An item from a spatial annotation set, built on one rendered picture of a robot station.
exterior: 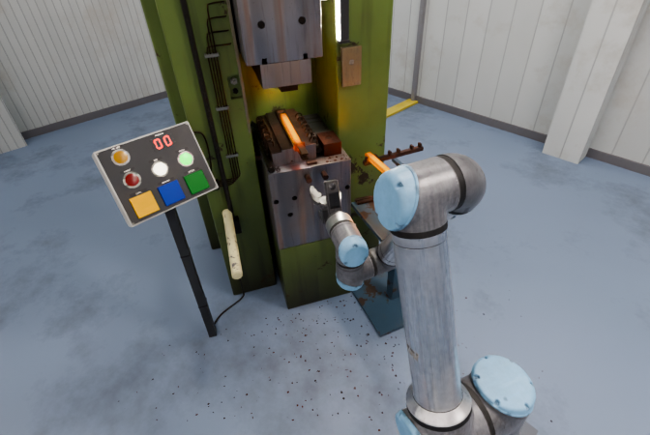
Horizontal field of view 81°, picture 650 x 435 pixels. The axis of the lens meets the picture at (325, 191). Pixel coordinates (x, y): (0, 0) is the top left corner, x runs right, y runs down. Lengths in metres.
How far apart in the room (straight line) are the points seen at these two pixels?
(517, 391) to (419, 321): 0.36
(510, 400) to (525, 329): 1.31
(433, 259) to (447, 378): 0.29
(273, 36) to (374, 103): 0.63
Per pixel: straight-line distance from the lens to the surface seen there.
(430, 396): 0.98
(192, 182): 1.52
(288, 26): 1.53
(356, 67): 1.78
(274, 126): 1.91
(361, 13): 1.76
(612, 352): 2.50
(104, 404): 2.28
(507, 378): 1.14
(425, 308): 0.83
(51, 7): 5.05
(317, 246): 1.99
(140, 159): 1.50
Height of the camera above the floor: 1.80
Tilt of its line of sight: 35 degrees down
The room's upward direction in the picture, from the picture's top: 3 degrees counter-clockwise
